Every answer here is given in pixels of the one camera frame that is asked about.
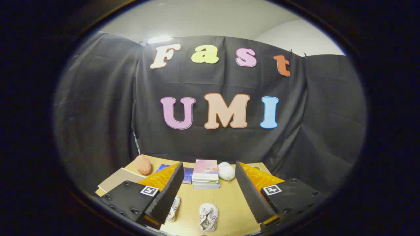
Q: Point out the blue cover book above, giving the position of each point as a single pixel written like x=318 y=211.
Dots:
x=188 y=175

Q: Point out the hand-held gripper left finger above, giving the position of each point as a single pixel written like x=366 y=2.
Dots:
x=169 y=193

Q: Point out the pink cover book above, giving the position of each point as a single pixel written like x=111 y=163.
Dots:
x=205 y=168

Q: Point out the orange fuzzy ball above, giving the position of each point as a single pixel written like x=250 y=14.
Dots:
x=143 y=165

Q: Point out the beige fabric storage box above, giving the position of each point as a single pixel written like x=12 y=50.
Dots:
x=119 y=178

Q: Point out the white fuzzy ball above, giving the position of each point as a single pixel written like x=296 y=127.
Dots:
x=227 y=172

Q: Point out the white shoe red blue stripes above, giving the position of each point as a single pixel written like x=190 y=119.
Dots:
x=208 y=217
x=174 y=208

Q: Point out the small printed paper tag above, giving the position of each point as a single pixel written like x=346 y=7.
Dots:
x=257 y=167

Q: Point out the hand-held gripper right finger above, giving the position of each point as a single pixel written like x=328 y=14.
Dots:
x=251 y=193

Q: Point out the lavender cover book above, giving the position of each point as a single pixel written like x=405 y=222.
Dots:
x=206 y=186

